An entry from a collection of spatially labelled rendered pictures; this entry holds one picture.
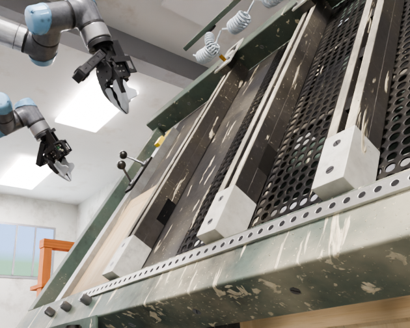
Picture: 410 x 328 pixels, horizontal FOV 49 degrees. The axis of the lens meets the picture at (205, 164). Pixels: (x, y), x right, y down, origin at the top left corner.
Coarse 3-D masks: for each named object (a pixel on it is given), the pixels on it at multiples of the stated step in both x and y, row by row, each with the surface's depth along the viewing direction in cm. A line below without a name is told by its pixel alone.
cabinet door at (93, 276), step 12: (144, 192) 174; (132, 204) 175; (144, 204) 163; (132, 216) 164; (120, 228) 165; (108, 240) 165; (120, 240) 154; (108, 252) 155; (96, 264) 156; (84, 276) 156; (96, 276) 146; (84, 288) 146
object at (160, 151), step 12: (168, 144) 205; (156, 156) 199; (156, 168) 196; (144, 180) 190; (132, 192) 184; (120, 204) 181; (120, 216) 176; (108, 228) 171; (96, 240) 170; (96, 252) 165; (84, 264) 160; (72, 276) 160; (72, 288) 155
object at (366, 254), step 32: (320, 224) 66; (352, 224) 61; (384, 224) 56; (224, 256) 82; (256, 256) 73; (288, 256) 66; (320, 256) 61; (352, 256) 58; (384, 256) 56; (128, 288) 107; (160, 288) 93; (192, 288) 82; (224, 288) 76; (256, 288) 72; (288, 288) 69; (320, 288) 66; (352, 288) 63; (384, 288) 60; (32, 320) 155; (64, 320) 127; (128, 320) 104; (160, 320) 97; (192, 320) 90; (224, 320) 85
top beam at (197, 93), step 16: (336, 0) 159; (272, 16) 181; (288, 16) 169; (256, 32) 183; (272, 32) 176; (288, 32) 174; (240, 48) 187; (256, 48) 184; (272, 48) 181; (208, 80) 204; (176, 96) 227; (192, 96) 215; (208, 96) 211; (160, 112) 232; (176, 112) 226; (192, 112) 222; (160, 128) 238
